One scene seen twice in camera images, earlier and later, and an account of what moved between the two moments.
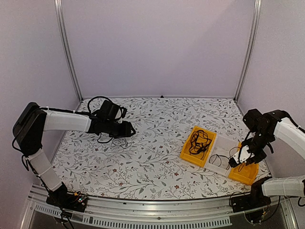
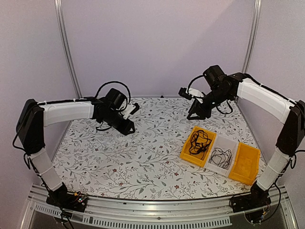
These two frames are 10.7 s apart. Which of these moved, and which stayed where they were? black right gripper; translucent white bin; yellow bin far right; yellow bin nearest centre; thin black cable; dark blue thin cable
Moved: dark blue thin cable; black right gripper
Stayed: thin black cable; yellow bin far right; translucent white bin; yellow bin nearest centre
